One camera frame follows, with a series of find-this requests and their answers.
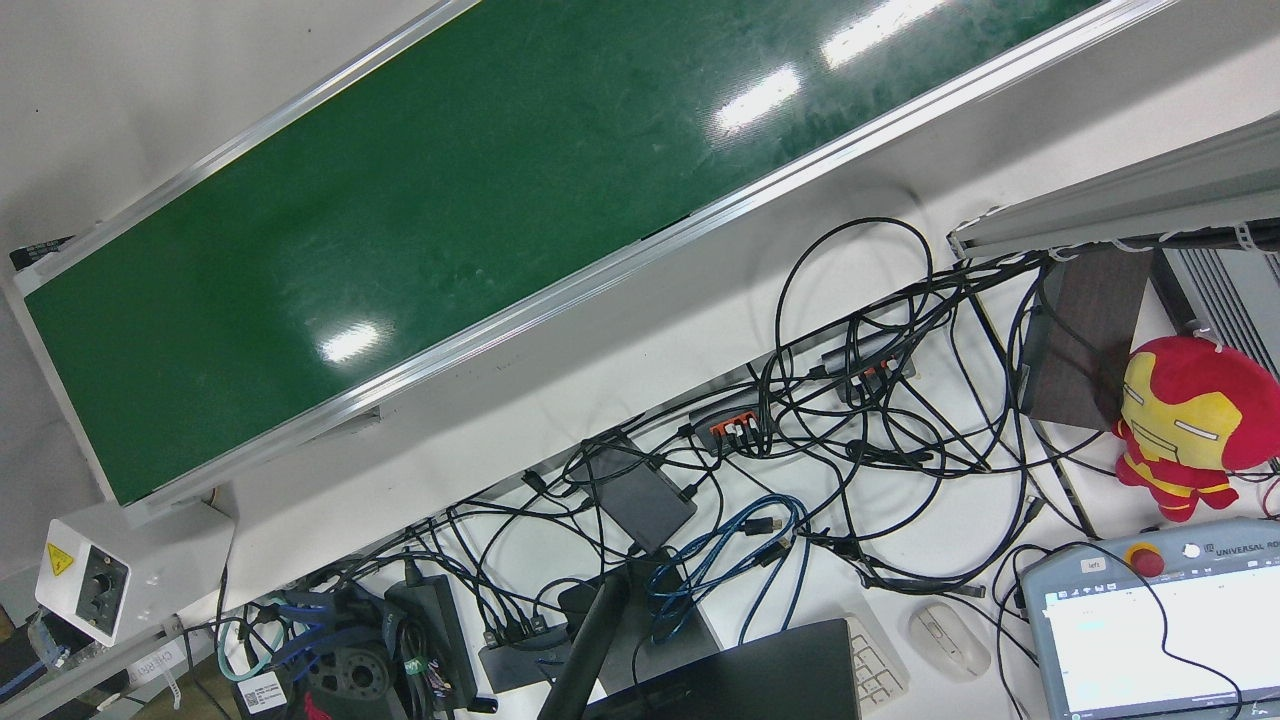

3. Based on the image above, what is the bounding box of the white strip label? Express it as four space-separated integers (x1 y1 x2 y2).
128 640 191 709

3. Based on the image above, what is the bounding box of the blue cable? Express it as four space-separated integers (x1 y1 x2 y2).
647 494 812 644

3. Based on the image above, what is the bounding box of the teal cable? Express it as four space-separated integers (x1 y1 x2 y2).
217 614 279 684

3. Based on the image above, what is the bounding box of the white label tag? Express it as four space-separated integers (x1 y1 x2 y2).
236 671 292 715

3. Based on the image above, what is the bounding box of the white conveyor control box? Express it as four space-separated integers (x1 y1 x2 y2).
35 500 236 648

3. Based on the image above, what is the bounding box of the grey finned metal box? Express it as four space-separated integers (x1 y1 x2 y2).
1150 245 1280 381

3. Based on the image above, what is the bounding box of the black teach pendant cable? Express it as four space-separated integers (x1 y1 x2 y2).
992 541 1244 720

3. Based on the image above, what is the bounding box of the grey hub with orange ports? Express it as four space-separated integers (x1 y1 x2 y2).
820 335 918 403

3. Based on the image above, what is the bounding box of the black mini computer box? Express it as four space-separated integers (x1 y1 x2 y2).
564 434 699 554

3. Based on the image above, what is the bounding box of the black laptop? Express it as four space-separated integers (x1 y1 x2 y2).
583 618 862 720

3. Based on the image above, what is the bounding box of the aluminium profile beam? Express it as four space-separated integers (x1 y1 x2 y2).
947 113 1280 262

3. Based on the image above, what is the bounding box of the black monitor stand pole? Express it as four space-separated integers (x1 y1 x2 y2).
537 574 632 720

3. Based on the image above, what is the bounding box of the black docking hub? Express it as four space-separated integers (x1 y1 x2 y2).
478 618 573 693

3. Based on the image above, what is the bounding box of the white computer mouse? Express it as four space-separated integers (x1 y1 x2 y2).
908 603 992 683

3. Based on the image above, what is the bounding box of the green conveyor belt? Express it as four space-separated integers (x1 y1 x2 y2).
8 0 1181 511

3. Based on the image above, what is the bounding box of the black power adapter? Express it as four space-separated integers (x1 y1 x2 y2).
384 573 479 706

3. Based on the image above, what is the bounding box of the black looped cable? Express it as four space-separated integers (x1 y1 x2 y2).
774 217 937 401

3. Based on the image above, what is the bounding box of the red yellow plush toy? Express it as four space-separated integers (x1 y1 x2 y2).
1112 336 1280 523

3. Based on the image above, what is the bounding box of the grey robot teach pendant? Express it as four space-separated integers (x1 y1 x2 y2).
1020 517 1280 720

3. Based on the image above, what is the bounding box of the white keyboard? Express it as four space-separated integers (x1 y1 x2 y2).
843 613 911 713

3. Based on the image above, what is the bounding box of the black round mount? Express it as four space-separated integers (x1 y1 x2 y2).
300 640 409 720

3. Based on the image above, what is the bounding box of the dark brown wooden box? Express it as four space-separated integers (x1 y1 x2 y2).
1020 247 1154 433

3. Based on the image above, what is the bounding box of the black hub with orange ports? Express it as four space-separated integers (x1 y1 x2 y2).
688 388 779 453

